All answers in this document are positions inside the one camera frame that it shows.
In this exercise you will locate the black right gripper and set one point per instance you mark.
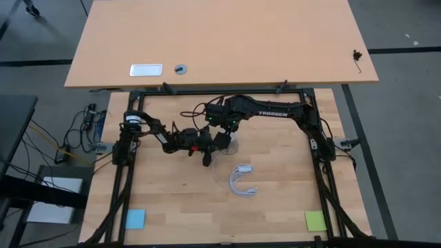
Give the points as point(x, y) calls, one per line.
point(220, 115)

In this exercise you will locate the white flat box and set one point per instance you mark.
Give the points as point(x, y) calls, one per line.
point(55, 203)

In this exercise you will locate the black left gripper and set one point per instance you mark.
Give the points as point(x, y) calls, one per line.
point(203, 141)

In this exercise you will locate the black side table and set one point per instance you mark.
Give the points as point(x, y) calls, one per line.
point(13, 124)

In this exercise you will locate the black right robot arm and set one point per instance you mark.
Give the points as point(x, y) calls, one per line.
point(275, 110)

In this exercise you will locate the black clamp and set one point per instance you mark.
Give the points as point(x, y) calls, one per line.
point(281, 87)
point(169, 87)

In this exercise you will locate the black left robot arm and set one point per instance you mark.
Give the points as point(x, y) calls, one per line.
point(155, 129)

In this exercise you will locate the small silver frame bracket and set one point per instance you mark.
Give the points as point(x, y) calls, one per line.
point(314, 144)

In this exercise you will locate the blue sticky note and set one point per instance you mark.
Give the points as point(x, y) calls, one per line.
point(135, 219)

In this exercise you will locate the beige wooden desk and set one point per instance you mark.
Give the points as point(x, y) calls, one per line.
point(220, 38)

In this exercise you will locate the grey metal bracket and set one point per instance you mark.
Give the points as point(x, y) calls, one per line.
point(348, 143)
point(101, 147)

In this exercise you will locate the black chair caster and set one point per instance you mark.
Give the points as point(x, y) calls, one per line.
point(31, 9)

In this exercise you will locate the green sticky note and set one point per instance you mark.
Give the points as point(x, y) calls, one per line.
point(315, 221)

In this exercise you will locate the black power adapter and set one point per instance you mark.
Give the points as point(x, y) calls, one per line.
point(62, 155)

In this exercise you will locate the brass lamp base with socket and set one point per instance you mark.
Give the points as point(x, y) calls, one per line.
point(235, 148)

